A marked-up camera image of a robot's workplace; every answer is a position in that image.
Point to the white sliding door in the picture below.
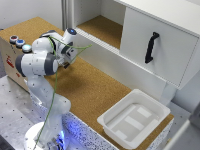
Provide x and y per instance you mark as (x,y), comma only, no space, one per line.
(173,53)

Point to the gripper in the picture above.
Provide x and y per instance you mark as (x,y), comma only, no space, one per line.
(66,56)

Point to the blue button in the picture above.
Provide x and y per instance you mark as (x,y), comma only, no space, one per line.
(20,42)

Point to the white cabinet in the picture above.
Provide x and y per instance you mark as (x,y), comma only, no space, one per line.
(100,53)

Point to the white plastic box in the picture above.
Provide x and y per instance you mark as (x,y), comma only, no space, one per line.
(135,120)

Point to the green button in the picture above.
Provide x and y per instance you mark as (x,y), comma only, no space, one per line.
(26,48)

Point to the red button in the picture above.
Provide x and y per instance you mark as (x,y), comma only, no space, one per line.
(13,38)

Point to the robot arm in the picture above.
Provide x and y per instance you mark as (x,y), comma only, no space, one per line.
(35,63)

